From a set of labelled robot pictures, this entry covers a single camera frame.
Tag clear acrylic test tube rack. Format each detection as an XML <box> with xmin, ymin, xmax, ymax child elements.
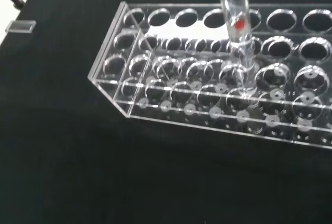
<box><xmin>87</xmin><ymin>1</ymin><xmax>332</xmax><ymax>150</ymax></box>

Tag black bench cloth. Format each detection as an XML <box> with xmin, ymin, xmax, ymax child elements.
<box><xmin>0</xmin><ymin>0</ymin><xmax>332</xmax><ymax>224</ymax></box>

